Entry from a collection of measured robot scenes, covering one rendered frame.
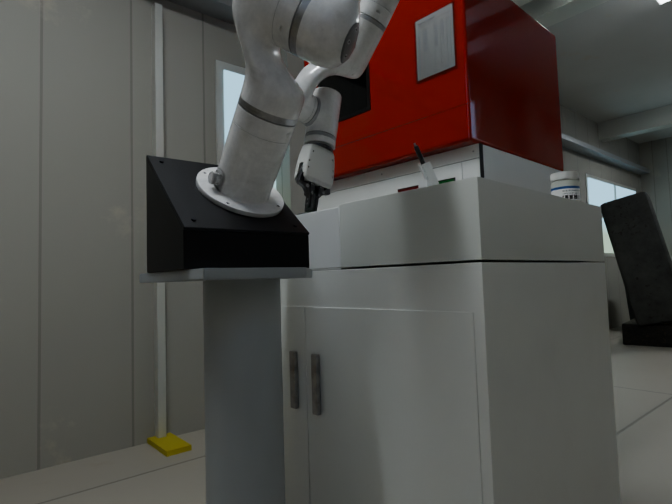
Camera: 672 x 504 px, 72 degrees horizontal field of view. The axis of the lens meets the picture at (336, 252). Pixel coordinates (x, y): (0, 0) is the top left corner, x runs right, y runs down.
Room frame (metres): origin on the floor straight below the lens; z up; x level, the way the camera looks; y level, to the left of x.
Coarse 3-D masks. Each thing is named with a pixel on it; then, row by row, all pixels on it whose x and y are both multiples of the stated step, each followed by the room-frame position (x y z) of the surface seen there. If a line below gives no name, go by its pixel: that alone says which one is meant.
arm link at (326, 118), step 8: (320, 88) 1.19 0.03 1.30; (328, 88) 1.19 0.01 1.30; (320, 96) 1.19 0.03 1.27; (328, 96) 1.19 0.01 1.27; (336, 96) 1.20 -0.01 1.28; (320, 104) 1.17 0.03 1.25; (328, 104) 1.19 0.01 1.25; (336, 104) 1.20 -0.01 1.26; (320, 112) 1.17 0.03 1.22; (328, 112) 1.18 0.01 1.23; (336, 112) 1.20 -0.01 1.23; (312, 120) 1.18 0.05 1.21; (320, 120) 1.18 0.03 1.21; (328, 120) 1.18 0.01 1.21; (336, 120) 1.20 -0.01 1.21; (312, 128) 1.18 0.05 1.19; (320, 128) 1.18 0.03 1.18; (328, 128) 1.18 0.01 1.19; (336, 128) 1.21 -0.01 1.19; (336, 136) 1.21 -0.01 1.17
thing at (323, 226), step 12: (300, 216) 1.15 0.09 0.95; (312, 216) 1.12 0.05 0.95; (324, 216) 1.09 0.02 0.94; (336, 216) 1.06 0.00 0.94; (312, 228) 1.12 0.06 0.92; (324, 228) 1.09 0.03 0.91; (336, 228) 1.06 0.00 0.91; (312, 240) 1.12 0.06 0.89; (324, 240) 1.09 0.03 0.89; (336, 240) 1.06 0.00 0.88; (312, 252) 1.12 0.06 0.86; (324, 252) 1.09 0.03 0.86; (336, 252) 1.06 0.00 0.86; (312, 264) 1.12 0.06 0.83; (324, 264) 1.09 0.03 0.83; (336, 264) 1.06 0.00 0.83
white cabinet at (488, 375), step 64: (320, 320) 1.10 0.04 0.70; (384, 320) 0.95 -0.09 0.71; (448, 320) 0.84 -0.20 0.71; (512, 320) 0.86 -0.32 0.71; (576, 320) 1.07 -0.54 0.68; (320, 384) 1.11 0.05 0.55; (384, 384) 0.96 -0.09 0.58; (448, 384) 0.85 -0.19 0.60; (512, 384) 0.85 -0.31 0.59; (576, 384) 1.05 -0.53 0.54; (320, 448) 1.11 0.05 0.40; (384, 448) 0.96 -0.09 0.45; (448, 448) 0.85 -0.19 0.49; (512, 448) 0.84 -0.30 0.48; (576, 448) 1.04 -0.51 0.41
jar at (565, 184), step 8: (552, 176) 1.23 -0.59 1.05; (560, 176) 1.21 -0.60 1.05; (568, 176) 1.21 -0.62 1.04; (576, 176) 1.21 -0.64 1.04; (552, 184) 1.24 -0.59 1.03; (560, 184) 1.21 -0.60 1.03; (568, 184) 1.21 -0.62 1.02; (576, 184) 1.21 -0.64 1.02; (552, 192) 1.24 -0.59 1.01; (560, 192) 1.22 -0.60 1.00; (568, 192) 1.21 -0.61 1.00; (576, 192) 1.21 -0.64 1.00; (576, 200) 1.21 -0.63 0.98
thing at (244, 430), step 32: (224, 288) 0.91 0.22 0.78; (256, 288) 0.92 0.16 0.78; (224, 320) 0.91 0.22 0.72; (256, 320) 0.92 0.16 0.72; (224, 352) 0.91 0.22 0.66; (256, 352) 0.92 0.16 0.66; (224, 384) 0.91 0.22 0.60; (256, 384) 0.92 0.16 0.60; (224, 416) 0.91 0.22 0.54; (256, 416) 0.91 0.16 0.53; (224, 448) 0.91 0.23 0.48; (256, 448) 0.91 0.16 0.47; (224, 480) 0.91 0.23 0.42; (256, 480) 0.91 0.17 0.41
